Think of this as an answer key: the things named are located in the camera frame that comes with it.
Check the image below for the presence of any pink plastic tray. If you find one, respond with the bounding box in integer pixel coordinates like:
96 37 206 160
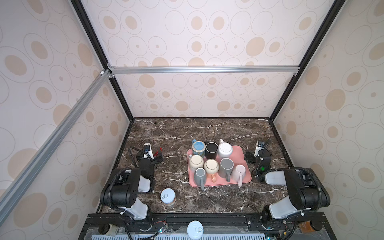
187 146 252 188

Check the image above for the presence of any cream speckled mug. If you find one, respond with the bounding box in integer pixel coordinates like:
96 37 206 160
189 155 204 173

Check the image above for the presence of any cream and pink mug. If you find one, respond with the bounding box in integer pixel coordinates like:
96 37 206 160
204 159 219 183

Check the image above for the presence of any grey mug white interior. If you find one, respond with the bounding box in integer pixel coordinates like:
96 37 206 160
194 168 207 191

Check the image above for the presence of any blue butterfly mug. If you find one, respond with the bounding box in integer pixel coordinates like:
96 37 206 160
192 139 206 158

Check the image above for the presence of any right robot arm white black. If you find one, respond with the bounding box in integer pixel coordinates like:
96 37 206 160
245 149 331 224

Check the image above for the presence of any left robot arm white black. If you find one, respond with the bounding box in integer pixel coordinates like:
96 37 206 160
100 146 163 223

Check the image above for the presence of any pale pink mug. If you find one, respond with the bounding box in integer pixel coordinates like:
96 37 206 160
231 165 246 187

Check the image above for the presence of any black mug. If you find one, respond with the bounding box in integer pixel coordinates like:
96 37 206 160
205 142 219 160

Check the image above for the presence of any orange label tin can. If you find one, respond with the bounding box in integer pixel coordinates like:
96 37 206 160
160 188 176 206

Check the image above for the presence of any back aluminium crossbar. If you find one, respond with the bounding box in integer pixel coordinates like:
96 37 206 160
101 65 300 75

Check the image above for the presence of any aluminium crossbar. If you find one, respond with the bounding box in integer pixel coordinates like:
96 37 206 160
101 65 300 75
1 69 112 225

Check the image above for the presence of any left aluminium crossbar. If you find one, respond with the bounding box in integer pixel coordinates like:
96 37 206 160
1 69 112 225

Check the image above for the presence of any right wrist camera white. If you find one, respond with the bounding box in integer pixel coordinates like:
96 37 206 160
254 141 265 157

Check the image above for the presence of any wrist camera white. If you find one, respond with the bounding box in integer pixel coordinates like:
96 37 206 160
144 143 154 161
254 141 265 157

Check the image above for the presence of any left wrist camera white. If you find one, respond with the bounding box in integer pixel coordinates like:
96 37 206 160
144 143 154 161

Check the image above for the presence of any grey mug upright handle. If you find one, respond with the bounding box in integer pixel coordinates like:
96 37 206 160
218 158 234 182

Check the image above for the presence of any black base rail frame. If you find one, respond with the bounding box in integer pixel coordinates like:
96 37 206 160
79 212 337 240

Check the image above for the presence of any brown bottle on rail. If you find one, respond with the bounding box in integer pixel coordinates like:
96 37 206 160
298 221 316 234

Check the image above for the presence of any white can on rail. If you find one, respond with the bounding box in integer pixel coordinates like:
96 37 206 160
187 220 204 240

